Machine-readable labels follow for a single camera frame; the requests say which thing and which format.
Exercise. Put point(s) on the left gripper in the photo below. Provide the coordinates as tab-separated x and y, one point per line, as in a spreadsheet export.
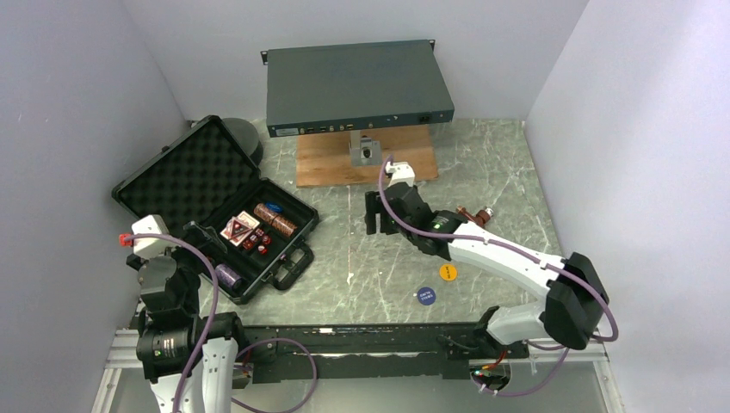
209	244

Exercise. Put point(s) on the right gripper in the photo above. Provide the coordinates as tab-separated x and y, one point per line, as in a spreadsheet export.
374	204

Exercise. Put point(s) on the orange black chip stack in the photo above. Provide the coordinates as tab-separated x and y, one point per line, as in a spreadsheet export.
265	214

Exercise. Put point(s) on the orange dealer button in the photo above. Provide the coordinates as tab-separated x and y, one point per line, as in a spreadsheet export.
448	272

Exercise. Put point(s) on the blue small blind button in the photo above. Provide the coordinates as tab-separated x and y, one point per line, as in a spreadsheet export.
426	296

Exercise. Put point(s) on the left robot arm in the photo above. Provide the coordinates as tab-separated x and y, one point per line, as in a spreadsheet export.
188	362

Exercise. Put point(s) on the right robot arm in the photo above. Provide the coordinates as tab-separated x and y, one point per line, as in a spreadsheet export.
571	305

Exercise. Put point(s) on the black poker set case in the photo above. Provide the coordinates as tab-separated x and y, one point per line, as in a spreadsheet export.
201	180

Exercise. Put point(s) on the purple chip stack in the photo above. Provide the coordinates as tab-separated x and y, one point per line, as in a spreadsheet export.
228	277

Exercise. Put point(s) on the wooden base board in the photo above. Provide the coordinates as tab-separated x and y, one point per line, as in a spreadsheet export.
324	160

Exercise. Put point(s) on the playing card deck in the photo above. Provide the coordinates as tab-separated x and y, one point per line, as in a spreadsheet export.
239	227

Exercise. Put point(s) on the blue button in case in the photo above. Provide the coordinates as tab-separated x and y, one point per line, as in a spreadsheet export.
273	207

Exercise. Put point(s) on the dark teal rack device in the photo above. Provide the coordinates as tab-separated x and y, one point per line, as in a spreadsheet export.
336	88

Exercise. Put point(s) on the black round speaker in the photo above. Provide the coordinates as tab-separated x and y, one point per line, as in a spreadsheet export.
247	137

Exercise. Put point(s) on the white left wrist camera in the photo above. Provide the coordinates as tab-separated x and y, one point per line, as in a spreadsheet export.
142	240

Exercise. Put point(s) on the metal stand post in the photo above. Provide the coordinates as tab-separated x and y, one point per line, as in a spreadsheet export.
364	151

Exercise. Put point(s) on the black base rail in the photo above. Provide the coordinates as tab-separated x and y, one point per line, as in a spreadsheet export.
358	351

